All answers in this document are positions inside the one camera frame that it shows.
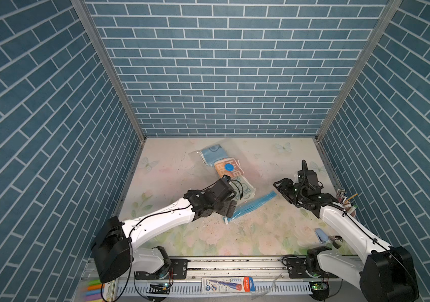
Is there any aluminium corner post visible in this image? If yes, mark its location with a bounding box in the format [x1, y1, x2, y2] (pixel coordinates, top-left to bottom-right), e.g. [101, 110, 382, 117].
[71, 0, 146, 144]
[314, 0, 403, 144]

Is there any clear vacuum bag blue zip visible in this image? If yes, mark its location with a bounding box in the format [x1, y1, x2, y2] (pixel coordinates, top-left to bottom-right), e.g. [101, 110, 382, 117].
[190, 144, 276, 225]

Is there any orange white patterned towel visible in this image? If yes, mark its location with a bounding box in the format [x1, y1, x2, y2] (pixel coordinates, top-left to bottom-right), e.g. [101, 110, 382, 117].
[214, 158, 244, 179]

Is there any light blue towel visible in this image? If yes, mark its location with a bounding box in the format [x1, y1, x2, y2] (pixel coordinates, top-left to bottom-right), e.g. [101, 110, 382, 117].
[201, 144, 228, 166]

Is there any coloured marker pack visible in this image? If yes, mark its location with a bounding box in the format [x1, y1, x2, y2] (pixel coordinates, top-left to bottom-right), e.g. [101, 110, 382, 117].
[84, 279, 103, 302]

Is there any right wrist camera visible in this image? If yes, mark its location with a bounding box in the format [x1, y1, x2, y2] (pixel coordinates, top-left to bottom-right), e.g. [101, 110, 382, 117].
[297, 170, 319, 190]

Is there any aluminium corner post left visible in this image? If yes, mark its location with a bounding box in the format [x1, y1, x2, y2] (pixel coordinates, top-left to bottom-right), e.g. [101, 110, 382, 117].
[71, 0, 146, 144]

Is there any blue vacuum bag valve cap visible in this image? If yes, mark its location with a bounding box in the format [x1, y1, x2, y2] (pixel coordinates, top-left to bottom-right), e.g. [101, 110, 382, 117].
[224, 163, 235, 172]

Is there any red blue toothpaste box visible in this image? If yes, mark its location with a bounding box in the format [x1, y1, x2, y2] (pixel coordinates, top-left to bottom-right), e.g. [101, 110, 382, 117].
[201, 276, 256, 293]

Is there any aluminium corner post right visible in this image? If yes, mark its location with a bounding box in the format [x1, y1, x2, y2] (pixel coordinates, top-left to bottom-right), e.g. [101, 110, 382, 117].
[314, 0, 403, 144]

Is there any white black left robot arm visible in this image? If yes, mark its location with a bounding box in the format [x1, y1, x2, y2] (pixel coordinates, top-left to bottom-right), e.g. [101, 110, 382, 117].
[91, 175, 240, 283]

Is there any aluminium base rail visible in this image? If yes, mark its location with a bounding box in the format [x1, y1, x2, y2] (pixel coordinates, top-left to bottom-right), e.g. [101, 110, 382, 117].
[71, 255, 405, 302]

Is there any clear plastic wrapper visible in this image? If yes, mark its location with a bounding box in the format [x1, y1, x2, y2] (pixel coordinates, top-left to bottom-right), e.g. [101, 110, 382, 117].
[251, 274, 284, 300]

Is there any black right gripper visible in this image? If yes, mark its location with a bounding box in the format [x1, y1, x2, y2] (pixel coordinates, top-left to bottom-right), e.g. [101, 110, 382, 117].
[273, 177, 306, 204]

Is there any beige towel blue bunny print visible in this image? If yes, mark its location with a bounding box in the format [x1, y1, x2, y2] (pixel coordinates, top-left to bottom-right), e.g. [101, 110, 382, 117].
[231, 176, 256, 203]

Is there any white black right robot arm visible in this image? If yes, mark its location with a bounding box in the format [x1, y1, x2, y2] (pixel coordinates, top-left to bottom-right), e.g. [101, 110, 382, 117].
[274, 161, 420, 301]

